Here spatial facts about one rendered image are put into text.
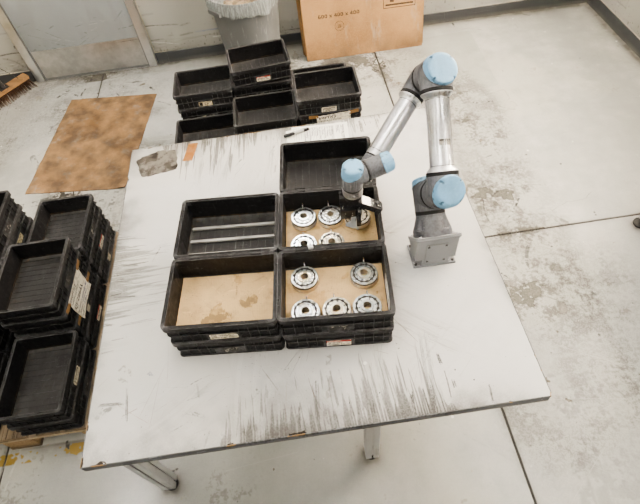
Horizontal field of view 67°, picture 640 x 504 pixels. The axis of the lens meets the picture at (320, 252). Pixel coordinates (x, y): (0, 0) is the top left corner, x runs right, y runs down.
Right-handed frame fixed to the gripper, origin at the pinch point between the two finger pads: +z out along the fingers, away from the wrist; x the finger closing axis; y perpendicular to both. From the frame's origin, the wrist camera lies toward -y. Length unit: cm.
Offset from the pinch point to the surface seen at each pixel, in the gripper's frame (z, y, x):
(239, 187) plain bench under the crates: 20, 54, -39
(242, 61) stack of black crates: 57, 65, -178
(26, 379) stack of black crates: 54, 161, 38
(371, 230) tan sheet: 1.7, -4.9, 3.2
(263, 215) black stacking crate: 3.5, 39.3, -9.7
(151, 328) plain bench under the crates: 11, 85, 34
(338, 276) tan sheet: -0.8, 9.8, 24.0
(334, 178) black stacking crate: 5.7, 8.2, -27.9
